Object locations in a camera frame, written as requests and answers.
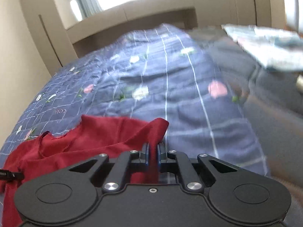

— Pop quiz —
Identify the white charger adapter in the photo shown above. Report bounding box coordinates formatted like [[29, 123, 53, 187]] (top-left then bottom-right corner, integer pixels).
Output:
[[296, 75, 303, 92]]

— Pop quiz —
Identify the light blue folded cloth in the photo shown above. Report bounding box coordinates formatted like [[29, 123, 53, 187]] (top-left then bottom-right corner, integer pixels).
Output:
[[221, 24, 302, 72]]

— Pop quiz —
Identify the dark grey quilted mattress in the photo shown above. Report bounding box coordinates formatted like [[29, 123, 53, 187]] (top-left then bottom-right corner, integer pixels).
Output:
[[188, 27, 302, 193]]

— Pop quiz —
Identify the blue plaid floral quilt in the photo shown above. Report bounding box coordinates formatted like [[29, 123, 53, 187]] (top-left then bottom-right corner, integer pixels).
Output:
[[1, 24, 270, 176]]

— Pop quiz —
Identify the red long-sleeve sweater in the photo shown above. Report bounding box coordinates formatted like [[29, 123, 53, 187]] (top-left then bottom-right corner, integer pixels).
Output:
[[0, 114, 169, 227]]

